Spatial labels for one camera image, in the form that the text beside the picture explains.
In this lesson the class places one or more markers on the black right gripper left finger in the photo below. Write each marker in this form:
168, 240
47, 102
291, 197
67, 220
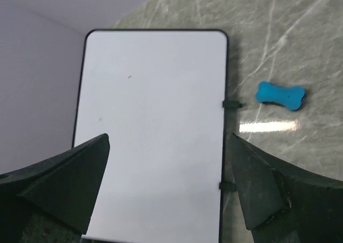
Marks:
62, 189

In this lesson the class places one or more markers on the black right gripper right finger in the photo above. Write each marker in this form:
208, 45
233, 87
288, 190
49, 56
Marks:
282, 202

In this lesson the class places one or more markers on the blue bone-shaped eraser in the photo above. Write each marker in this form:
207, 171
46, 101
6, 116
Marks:
290, 98

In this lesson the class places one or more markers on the white board black frame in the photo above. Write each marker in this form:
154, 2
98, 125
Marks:
158, 95

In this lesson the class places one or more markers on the black whiteboard foot right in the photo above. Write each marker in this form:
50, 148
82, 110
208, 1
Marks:
227, 186

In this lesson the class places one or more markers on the black whiteboard foot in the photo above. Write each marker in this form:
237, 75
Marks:
227, 186
231, 105

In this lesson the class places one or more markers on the black whiteboard foot left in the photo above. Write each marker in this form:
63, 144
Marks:
231, 105

